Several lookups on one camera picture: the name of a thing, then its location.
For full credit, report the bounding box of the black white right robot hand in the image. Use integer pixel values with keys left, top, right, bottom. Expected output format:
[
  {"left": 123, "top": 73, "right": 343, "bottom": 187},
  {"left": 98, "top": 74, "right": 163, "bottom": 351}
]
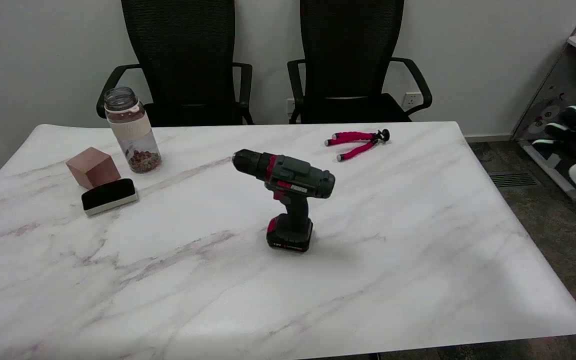
[{"left": 532, "top": 105, "right": 576, "bottom": 166}]

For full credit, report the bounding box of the dark green red power screwdriver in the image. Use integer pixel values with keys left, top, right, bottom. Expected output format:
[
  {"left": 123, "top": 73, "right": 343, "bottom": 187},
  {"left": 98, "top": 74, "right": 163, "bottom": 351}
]
[{"left": 232, "top": 148, "right": 336, "bottom": 253}]

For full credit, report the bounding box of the metal floor vent grille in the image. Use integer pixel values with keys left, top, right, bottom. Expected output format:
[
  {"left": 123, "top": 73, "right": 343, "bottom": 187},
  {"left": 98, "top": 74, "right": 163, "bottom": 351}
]
[{"left": 487, "top": 171, "right": 542, "bottom": 189}]

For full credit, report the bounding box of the pink flexible mini tripod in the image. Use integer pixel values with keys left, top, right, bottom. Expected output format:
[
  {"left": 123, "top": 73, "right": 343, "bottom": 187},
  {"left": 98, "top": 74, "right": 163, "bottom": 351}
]
[{"left": 324, "top": 128, "right": 391, "bottom": 162}]

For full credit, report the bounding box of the black mesh office chair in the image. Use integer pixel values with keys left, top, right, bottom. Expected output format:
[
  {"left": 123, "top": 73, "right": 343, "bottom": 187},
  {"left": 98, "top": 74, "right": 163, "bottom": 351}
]
[
  {"left": 287, "top": 0, "right": 433, "bottom": 125},
  {"left": 96, "top": 0, "right": 255, "bottom": 127}
]

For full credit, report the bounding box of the clear bottle with beige sleeve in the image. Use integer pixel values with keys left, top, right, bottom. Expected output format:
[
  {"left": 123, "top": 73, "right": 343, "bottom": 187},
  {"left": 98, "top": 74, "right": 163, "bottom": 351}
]
[{"left": 103, "top": 86, "right": 163, "bottom": 174}]

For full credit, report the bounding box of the black white board eraser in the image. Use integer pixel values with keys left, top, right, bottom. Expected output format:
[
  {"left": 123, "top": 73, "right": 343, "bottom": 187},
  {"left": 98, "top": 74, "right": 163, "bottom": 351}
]
[{"left": 81, "top": 178, "right": 139, "bottom": 217}]

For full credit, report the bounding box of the brown wooden cube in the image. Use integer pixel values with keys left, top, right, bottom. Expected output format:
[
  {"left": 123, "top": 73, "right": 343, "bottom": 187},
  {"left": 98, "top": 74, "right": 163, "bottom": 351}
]
[{"left": 65, "top": 146, "right": 122, "bottom": 190}]

